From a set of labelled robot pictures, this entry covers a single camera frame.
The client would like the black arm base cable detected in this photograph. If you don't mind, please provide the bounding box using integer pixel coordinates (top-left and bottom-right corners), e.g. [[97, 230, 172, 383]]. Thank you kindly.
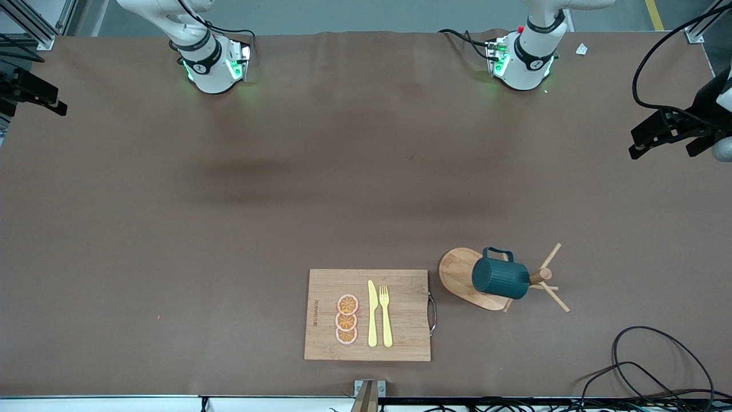
[[177, 0, 256, 43], [439, 29, 492, 61]]

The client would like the aluminium frame post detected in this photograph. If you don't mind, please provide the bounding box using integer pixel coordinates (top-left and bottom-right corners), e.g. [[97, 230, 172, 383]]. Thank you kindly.
[[0, 0, 78, 51], [683, 0, 732, 45]]

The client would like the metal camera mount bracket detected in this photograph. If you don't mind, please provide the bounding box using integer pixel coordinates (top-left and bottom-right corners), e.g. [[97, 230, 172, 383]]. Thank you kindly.
[[353, 379, 387, 412]]

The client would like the white table edge rail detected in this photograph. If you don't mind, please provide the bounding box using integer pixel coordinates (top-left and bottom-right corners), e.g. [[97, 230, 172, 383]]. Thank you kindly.
[[0, 395, 732, 412]]

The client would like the black cable bundle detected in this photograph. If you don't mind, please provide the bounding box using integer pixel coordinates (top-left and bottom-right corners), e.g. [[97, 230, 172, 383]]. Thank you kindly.
[[377, 401, 732, 412]]

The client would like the wooden mug rack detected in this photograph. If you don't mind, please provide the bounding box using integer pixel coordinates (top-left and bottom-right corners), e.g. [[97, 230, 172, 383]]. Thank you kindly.
[[439, 243, 571, 313]]

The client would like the brown table cover sheet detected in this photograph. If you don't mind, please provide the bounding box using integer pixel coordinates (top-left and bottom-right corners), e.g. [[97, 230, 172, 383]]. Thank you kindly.
[[0, 29, 732, 398]]

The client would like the yellow plastic fork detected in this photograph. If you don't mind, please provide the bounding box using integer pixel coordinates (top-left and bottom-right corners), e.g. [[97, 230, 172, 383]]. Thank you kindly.
[[379, 285, 394, 348]]

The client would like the yellow plastic knife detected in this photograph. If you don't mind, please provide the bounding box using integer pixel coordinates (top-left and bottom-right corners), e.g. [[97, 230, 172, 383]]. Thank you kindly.
[[367, 280, 379, 348]]

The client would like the bamboo cutting board metal handle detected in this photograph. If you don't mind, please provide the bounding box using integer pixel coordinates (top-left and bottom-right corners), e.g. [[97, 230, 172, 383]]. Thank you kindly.
[[304, 269, 438, 362]]

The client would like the black looped cable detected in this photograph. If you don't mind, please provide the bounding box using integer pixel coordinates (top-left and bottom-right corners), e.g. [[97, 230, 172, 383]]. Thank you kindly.
[[612, 326, 715, 412], [578, 360, 732, 412]]

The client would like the teal cup yellow inside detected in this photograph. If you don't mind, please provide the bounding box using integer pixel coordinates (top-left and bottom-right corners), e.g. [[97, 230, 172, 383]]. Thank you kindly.
[[472, 247, 531, 300]]

